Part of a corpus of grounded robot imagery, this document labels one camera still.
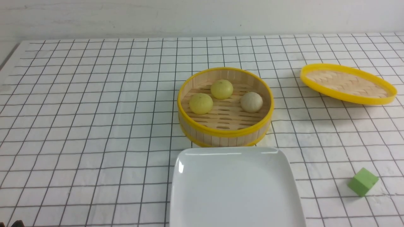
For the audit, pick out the beige steamed bun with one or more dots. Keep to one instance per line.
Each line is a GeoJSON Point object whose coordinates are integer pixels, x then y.
{"type": "Point", "coordinates": [251, 102]}

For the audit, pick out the yellow steamed bun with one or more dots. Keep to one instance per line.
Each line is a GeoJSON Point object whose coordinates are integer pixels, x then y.
{"type": "Point", "coordinates": [221, 89]}
{"type": "Point", "coordinates": [200, 103]}

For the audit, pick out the green foam cube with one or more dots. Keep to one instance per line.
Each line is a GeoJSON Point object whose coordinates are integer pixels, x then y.
{"type": "Point", "coordinates": [362, 182]}

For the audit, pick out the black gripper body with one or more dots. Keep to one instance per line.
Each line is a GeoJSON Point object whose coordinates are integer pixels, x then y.
{"type": "Point", "coordinates": [18, 224]}

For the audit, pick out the yellow rimmed bamboo steamer basket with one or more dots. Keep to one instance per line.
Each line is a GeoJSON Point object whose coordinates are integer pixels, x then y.
{"type": "Point", "coordinates": [227, 124]}

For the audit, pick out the yellow rimmed bamboo steamer lid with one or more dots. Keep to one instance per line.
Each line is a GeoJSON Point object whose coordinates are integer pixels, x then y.
{"type": "Point", "coordinates": [348, 84]}

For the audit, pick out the white grid tablecloth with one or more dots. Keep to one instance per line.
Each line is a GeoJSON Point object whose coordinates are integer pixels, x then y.
{"type": "Point", "coordinates": [90, 130]}

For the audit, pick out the white square ceramic plate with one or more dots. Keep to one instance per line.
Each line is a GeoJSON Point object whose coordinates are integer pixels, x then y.
{"type": "Point", "coordinates": [234, 187]}

